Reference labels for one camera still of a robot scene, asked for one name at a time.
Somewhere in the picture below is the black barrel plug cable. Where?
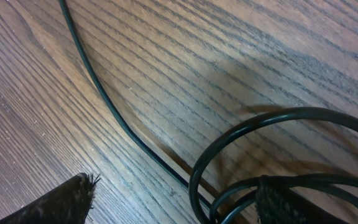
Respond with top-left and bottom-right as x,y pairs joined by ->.
58,0 -> 223,224

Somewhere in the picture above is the thin black split cable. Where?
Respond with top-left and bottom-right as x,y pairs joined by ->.
188,106 -> 358,224

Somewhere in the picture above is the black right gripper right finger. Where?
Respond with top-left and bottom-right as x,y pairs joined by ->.
255,175 -> 346,224

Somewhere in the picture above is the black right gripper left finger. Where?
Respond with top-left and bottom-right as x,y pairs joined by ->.
0,173 -> 100,224

